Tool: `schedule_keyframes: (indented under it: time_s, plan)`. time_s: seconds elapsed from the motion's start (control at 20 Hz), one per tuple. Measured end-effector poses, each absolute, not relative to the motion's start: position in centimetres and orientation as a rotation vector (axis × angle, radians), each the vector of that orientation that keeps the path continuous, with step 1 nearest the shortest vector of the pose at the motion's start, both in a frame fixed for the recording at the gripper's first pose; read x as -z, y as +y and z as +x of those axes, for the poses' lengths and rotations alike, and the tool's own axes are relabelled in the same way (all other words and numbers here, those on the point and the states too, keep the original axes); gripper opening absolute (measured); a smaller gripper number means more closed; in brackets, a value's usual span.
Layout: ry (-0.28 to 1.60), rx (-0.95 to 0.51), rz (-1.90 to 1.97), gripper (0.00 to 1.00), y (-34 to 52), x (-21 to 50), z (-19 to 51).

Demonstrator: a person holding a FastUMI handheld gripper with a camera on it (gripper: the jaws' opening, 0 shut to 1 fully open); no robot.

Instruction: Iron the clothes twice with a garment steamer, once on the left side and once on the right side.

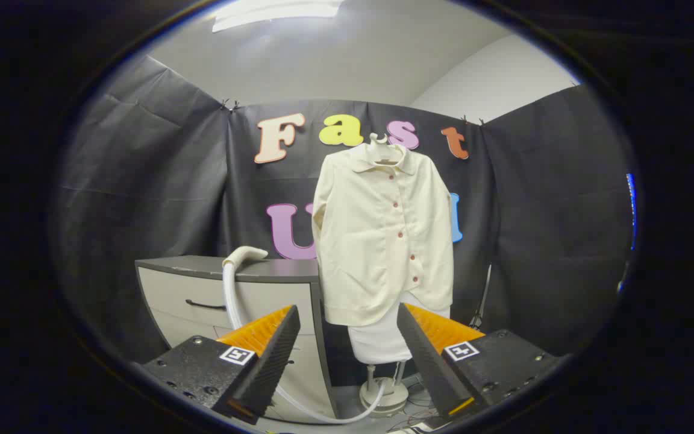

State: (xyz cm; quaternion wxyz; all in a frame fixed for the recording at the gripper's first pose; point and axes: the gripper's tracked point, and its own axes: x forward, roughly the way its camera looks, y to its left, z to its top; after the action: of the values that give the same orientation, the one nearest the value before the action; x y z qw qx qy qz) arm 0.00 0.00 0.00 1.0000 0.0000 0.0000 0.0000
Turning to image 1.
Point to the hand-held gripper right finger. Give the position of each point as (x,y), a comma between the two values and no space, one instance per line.
(425,361)

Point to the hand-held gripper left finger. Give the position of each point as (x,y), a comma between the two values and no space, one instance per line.
(275,355)

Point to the cream button shirt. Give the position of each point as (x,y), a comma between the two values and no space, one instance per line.
(371,241)

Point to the white mannequin stand base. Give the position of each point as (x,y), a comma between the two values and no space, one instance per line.
(392,395)

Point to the white mannequin torso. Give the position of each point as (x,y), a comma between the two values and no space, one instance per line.
(377,340)

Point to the thin stand pole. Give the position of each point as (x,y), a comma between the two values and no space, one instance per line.
(484,295)

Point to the grey cabinet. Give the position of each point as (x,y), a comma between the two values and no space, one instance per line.
(190,283)

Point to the ceiling light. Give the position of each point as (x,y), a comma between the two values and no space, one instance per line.
(275,12)

